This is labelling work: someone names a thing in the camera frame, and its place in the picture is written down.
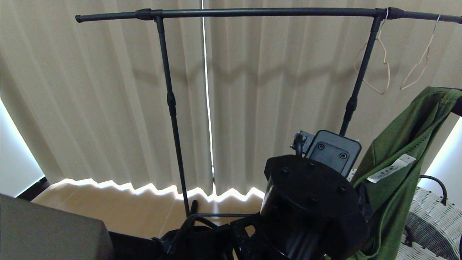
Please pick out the pink clothes hanger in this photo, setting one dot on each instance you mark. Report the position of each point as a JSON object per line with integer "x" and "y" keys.
{"x": 431, "y": 39}
{"x": 388, "y": 77}

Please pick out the green long-sleeved shirt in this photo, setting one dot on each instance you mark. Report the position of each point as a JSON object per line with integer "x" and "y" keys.
{"x": 393, "y": 169}

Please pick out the black clothes rack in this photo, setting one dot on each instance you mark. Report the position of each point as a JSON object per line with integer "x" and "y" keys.
{"x": 252, "y": 13}

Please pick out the white laundry basket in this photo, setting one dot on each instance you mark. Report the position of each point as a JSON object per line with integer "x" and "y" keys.
{"x": 429, "y": 216}

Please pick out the beige curtain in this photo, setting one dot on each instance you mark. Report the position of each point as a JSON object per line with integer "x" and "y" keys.
{"x": 90, "y": 90}

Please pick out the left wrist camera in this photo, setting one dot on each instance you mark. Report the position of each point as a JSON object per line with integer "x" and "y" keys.
{"x": 332, "y": 151}

